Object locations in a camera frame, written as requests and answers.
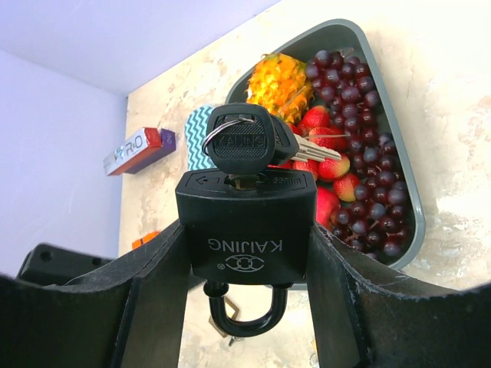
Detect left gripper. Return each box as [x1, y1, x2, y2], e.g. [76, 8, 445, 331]
[16, 243, 113, 286]

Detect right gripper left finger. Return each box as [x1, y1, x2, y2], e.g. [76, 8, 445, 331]
[1, 223, 190, 367]

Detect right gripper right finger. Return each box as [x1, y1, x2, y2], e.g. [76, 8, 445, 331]
[306, 226, 490, 367]

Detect black Kaijing padlock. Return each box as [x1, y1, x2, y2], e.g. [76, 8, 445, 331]
[176, 168, 317, 337]

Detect black head keys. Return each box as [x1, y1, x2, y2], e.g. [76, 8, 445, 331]
[202, 103, 342, 176]

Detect large brass padlock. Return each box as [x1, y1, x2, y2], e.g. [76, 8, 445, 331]
[209, 297, 240, 338]

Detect orange razor package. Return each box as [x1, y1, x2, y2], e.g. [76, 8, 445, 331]
[132, 231, 159, 250]

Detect purple grape bunch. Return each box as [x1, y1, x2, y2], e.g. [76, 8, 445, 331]
[306, 50, 411, 264]

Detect purple white toothpaste box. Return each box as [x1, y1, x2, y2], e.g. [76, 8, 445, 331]
[103, 127, 176, 176]

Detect strawberry pile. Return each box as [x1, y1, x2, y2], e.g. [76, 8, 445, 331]
[271, 105, 361, 203]

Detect orange pineapple toy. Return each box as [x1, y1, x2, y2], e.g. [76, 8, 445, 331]
[246, 53, 314, 125]

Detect grey fruit tray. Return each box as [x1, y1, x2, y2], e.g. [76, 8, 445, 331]
[224, 18, 427, 291]

